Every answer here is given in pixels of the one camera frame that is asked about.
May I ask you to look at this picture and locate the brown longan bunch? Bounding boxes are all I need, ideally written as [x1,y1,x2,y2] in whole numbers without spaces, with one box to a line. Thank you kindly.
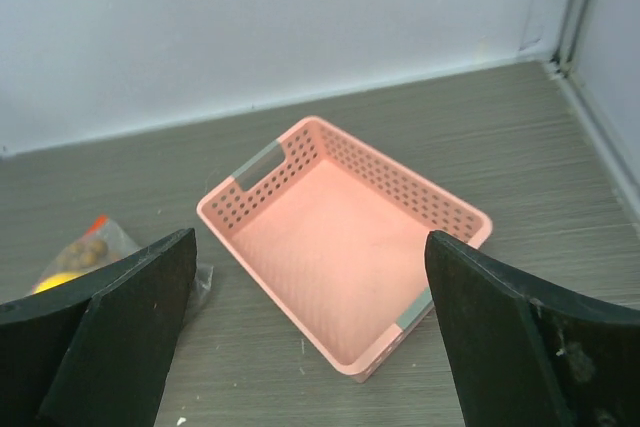
[56,238,109,270]

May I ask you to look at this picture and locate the yellow apple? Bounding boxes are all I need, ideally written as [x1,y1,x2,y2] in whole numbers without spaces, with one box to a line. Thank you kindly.
[32,271,82,294]

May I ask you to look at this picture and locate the clear zip top bag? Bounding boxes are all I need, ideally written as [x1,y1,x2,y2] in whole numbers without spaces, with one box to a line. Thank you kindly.
[29,214,215,308]

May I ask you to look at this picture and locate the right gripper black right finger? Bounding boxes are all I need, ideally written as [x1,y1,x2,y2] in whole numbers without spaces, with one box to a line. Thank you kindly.
[424,231,639,426]

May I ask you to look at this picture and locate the pink plastic basket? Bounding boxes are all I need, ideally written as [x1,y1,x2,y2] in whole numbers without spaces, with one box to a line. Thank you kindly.
[197,116,493,383]

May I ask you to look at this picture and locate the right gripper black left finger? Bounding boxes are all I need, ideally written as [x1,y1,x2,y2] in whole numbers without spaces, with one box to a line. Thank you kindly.
[1,228,197,426]

